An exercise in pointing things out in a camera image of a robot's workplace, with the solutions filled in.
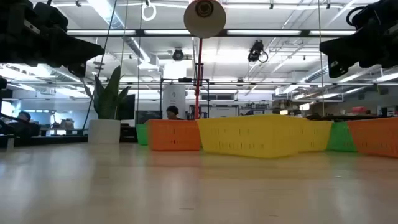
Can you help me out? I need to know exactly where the orange plastic basket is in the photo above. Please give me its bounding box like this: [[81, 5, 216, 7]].
[[145, 119, 202, 152], [346, 116, 398, 159]]

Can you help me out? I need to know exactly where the white round plant pot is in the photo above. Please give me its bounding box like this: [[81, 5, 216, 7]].
[[88, 119, 122, 145]]

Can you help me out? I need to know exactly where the white looped cable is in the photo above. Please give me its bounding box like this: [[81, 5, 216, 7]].
[[141, 0, 157, 22]]

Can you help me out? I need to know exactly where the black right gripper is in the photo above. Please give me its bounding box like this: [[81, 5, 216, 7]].
[[319, 0, 398, 79]]

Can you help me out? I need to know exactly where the white standing banner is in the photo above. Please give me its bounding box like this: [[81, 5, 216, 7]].
[[162, 83, 187, 120]]

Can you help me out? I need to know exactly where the yellow plastic basket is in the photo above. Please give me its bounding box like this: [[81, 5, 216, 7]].
[[289, 117, 334, 153], [196, 114, 302, 159]]

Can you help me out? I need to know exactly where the person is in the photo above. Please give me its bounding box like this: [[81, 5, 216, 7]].
[[165, 105, 185, 121], [6, 111, 42, 138]]

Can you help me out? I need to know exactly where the black hanging cable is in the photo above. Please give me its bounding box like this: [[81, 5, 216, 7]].
[[81, 0, 119, 131]]

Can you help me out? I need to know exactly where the grey hanging cable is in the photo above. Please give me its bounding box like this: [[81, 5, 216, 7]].
[[317, 0, 326, 118]]

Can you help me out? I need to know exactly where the green snake plant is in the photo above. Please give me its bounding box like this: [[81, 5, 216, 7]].
[[81, 65, 131, 121]]

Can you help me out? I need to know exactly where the black metal frame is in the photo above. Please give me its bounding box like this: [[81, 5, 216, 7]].
[[159, 77, 211, 120]]

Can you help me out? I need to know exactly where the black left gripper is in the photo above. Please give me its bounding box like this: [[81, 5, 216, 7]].
[[0, 0, 106, 78]]

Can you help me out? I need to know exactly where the white board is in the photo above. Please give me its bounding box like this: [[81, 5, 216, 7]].
[[208, 105, 239, 119]]

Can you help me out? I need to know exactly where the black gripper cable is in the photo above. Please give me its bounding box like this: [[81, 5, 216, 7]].
[[345, 5, 369, 28]]

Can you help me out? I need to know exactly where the black monitor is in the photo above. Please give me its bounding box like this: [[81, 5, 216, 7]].
[[119, 93, 137, 121]]

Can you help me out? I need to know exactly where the black ceiling camera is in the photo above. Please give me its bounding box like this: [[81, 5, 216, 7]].
[[247, 40, 269, 63]]

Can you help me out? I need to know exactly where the green plastic basket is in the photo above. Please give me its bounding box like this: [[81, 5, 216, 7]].
[[326, 121, 358, 153], [136, 124, 149, 146]]

